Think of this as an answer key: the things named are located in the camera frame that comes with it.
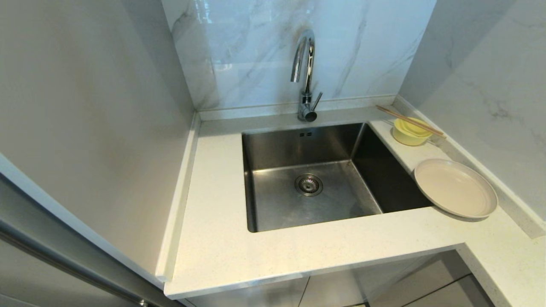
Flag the stainless steel sink basin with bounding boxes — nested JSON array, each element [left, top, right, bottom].
[[241, 122, 435, 233]]

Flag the round metal drain strainer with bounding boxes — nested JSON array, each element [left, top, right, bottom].
[[294, 174, 324, 197]]

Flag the chrome gooseneck faucet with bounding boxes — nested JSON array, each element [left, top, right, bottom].
[[290, 29, 323, 123]]

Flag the small yellow bowl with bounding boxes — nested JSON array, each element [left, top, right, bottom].
[[392, 117, 434, 147]]

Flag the wooden chopstick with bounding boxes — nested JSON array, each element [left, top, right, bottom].
[[375, 107, 446, 139], [376, 105, 447, 137]]

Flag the glossy grey narrow cabinet door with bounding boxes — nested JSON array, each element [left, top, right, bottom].
[[187, 276, 311, 307]]

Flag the glossy grey wide cabinet door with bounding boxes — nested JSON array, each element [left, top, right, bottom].
[[299, 251, 472, 307]]

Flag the round beige plate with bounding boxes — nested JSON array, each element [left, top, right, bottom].
[[414, 159, 499, 219]]

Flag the glossy grey corner cabinet door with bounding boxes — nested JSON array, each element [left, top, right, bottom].
[[403, 274, 496, 307]]

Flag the grey tall cabinet door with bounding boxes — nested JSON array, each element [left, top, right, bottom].
[[0, 174, 185, 307]]

